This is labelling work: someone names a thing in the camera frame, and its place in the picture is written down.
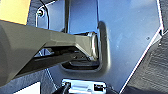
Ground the thick grey robot limb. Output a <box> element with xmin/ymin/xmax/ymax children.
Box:
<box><xmin>0</xmin><ymin>18</ymin><xmax>101</xmax><ymax>89</ymax></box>

